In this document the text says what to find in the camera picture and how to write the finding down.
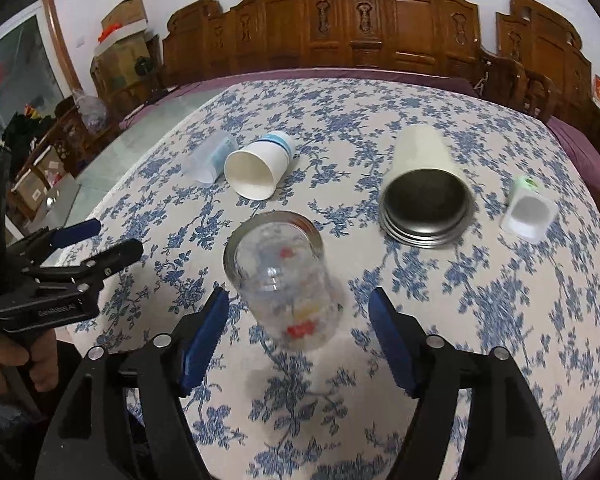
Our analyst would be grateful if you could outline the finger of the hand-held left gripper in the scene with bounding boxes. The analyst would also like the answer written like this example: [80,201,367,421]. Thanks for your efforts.
[9,218,102,264]
[24,238,145,287]

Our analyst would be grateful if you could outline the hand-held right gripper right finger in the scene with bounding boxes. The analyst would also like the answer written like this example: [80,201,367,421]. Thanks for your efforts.
[367,287,564,480]

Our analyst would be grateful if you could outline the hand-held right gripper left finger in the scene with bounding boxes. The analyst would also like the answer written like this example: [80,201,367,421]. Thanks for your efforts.
[34,287,231,480]

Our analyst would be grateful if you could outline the clear printed glass cup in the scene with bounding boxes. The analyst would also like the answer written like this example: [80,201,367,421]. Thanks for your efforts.
[223,211,346,353]

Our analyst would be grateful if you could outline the translucent plastic cup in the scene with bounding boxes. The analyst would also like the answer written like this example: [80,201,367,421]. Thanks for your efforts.
[186,130,240,184]

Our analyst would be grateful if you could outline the white steel-lined tumbler cup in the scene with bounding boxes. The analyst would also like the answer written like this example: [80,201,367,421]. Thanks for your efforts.
[378,124,476,249]

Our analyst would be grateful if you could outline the white paper cup blue band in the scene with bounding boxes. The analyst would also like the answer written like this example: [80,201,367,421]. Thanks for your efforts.
[223,130,297,199]

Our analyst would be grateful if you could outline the person's left hand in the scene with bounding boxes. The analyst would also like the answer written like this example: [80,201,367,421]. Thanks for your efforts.
[0,332,57,394]

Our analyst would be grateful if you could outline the open cardboard box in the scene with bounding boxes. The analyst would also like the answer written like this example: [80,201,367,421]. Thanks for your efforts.
[9,146,77,221]

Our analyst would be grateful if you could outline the clear plastic bag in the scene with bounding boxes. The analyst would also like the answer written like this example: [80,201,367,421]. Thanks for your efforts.
[71,89,110,136]

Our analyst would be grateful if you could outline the glass door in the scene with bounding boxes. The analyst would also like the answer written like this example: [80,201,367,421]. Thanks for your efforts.
[0,12,67,136]

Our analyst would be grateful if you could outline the large printed cardboard box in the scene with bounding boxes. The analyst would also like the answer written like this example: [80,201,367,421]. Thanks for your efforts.
[91,30,157,98]

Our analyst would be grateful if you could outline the small brown cardboard box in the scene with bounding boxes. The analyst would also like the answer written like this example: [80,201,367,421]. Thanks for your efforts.
[100,0,149,37]

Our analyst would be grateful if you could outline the blue floral tablecloth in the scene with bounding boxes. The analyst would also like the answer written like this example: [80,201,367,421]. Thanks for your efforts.
[65,77,600,480]

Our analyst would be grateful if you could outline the purple bench cushion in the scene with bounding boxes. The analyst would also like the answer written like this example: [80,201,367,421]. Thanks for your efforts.
[547,115,600,203]

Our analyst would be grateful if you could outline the carved wooden bench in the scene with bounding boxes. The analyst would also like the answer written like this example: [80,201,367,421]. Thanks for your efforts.
[159,0,597,133]

